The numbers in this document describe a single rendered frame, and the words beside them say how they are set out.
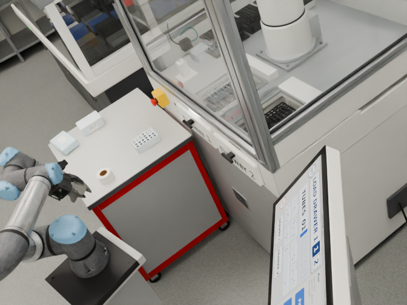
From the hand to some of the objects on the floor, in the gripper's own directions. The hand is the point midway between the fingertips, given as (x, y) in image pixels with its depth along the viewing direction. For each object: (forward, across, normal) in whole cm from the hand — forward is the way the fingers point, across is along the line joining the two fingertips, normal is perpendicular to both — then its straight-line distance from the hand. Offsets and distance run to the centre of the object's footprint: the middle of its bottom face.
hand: (85, 192), depth 193 cm
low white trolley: (+87, -43, +48) cm, 108 cm away
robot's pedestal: (+82, -44, -26) cm, 97 cm away
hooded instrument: (+91, -48, +195) cm, 220 cm away
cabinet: (+127, +38, +44) cm, 140 cm away
